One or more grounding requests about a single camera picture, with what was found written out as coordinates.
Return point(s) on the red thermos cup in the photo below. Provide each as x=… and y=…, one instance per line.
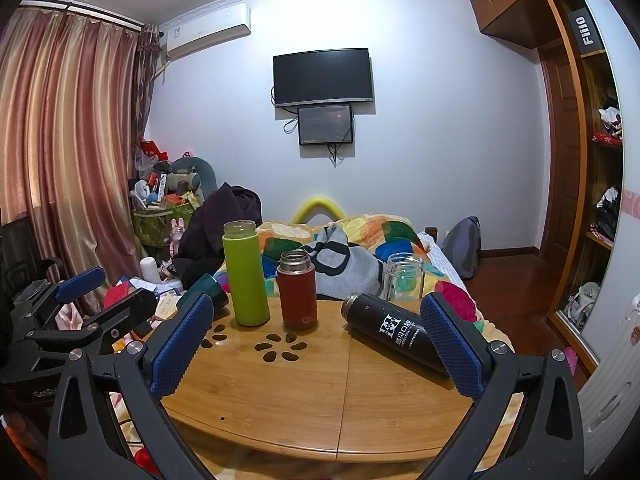
x=297, y=295

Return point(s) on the black box with white print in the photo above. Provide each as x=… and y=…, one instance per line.
x=584, y=30

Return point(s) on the grey plush toy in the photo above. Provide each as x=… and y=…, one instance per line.
x=192, y=172

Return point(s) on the dark purple jacket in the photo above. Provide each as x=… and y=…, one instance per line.
x=225, y=215

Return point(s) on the black office chair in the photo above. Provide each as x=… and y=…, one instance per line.
x=22, y=247

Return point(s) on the wall-mounted black television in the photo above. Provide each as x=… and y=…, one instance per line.
x=323, y=77

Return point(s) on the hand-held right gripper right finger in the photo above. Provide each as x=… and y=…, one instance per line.
x=456, y=347

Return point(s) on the grey backpack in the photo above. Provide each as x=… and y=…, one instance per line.
x=462, y=247

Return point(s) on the colourful patterned blanket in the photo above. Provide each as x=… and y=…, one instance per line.
x=395, y=240

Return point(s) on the green thermos cup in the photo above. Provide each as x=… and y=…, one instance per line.
x=246, y=280

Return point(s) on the wooden door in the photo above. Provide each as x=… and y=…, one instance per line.
x=562, y=160

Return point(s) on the black thermos cup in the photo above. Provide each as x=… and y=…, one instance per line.
x=387, y=327

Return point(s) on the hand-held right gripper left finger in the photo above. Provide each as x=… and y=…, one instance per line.
x=181, y=347

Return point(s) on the pink striped curtain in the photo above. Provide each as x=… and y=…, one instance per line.
x=70, y=150

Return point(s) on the clear glass cup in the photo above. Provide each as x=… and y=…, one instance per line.
x=404, y=282

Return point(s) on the small black monitor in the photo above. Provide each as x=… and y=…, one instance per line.
x=326, y=125

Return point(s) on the green storage basket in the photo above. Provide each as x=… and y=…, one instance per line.
x=157, y=232

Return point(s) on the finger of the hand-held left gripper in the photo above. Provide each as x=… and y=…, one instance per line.
x=131, y=309
x=80, y=282

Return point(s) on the white plastic bottle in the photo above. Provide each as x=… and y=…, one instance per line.
x=150, y=270

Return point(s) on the yellow foam tube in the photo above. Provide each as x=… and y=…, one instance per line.
x=318, y=205

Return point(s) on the wooden wardrobe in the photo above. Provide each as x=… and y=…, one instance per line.
x=580, y=175

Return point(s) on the dark teal cup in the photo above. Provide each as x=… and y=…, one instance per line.
x=218, y=292

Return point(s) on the white air conditioner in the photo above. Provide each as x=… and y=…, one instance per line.
x=207, y=27

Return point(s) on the grey black garment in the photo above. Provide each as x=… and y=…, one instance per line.
x=345, y=267

